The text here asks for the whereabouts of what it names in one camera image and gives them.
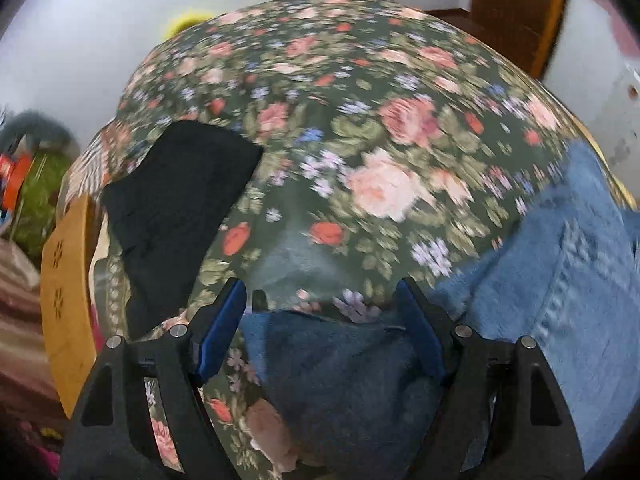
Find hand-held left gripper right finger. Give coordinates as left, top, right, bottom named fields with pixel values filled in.
left=395, top=277, right=586, bottom=480

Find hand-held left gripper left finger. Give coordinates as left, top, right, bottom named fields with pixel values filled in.
left=59, top=277, right=248, bottom=480

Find blue denim pants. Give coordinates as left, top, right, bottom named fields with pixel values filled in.
left=242, top=140, right=640, bottom=480

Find black folded cloth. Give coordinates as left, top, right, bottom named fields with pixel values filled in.
left=102, top=120, right=265, bottom=339

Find striped red gold curtain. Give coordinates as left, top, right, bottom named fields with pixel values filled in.
left=0, top=240, right=68, bottom=428

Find striped patchwork quilt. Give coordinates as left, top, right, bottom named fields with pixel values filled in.
left=64, top=124, right=128, bottom=198

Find green floral blanket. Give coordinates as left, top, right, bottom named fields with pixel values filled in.
left=65, top=0, right=626, bottom=476

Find green cloth covered table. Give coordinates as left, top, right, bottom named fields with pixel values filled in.
left=10, top=152, right=77, bottom=262

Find orange cardboard box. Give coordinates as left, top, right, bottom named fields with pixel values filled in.
left=0, top=152, right=35, bottom=212

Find yellow foam arch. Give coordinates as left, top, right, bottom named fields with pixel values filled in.
left=162, top=7, right=215, bottom=42

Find white wardrobe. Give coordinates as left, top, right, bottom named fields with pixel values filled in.
left=542, top=0, right=640, bottom=213

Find wooden door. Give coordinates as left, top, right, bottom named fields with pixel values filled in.
left=470, top=0, right=572, bottom=80

